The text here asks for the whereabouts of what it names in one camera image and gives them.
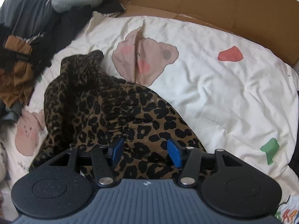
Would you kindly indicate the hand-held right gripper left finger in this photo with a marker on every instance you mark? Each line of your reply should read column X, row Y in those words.
column 118, row 150

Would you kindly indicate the white printed blanket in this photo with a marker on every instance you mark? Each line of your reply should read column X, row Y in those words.
column 210, row 93

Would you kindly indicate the black lace cloth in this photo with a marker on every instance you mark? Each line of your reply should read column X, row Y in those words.
column 109, row 7

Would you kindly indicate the brown cardboard sheet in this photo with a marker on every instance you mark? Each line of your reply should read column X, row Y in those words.
column 210, row 0

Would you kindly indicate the brown garment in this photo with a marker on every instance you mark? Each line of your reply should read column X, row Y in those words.
column 14, row 74

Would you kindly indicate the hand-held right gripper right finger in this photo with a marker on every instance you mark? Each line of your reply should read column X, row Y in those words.
column 174, row 152

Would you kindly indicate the dark grey cloth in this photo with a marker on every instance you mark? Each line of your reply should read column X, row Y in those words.
column 25, row 11

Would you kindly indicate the leopard print garment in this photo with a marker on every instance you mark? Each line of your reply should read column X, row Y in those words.
column 105, row 102

